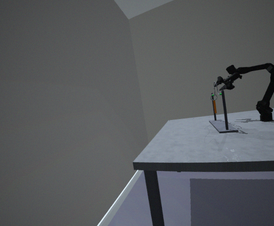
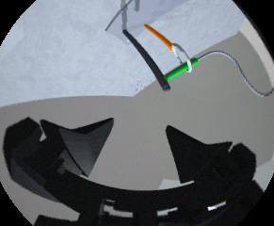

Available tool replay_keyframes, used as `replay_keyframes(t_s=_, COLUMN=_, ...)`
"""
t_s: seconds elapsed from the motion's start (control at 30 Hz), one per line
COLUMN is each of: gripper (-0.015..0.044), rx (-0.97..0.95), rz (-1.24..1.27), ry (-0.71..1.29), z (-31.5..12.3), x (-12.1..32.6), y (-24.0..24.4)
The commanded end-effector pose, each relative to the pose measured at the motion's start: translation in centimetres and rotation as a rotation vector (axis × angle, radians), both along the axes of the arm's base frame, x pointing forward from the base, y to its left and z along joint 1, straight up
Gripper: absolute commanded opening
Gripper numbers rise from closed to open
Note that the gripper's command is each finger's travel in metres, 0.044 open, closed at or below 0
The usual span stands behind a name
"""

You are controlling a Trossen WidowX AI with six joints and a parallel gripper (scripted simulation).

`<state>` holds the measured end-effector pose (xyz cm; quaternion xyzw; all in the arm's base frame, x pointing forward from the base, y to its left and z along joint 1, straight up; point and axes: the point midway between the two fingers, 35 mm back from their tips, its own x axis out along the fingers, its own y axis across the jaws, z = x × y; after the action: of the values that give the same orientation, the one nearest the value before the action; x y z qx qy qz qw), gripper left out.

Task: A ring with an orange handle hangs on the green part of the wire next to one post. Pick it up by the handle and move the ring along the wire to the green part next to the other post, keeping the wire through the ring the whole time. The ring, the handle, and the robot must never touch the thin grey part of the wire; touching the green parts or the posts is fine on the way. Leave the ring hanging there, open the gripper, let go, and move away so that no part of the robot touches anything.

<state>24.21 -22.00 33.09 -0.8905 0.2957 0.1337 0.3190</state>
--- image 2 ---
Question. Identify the orange handle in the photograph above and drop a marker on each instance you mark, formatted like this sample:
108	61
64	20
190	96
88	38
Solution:
172	47

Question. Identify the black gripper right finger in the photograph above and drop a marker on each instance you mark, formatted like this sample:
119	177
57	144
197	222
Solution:
191	155

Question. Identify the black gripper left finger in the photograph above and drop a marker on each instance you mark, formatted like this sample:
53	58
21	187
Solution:
82	144

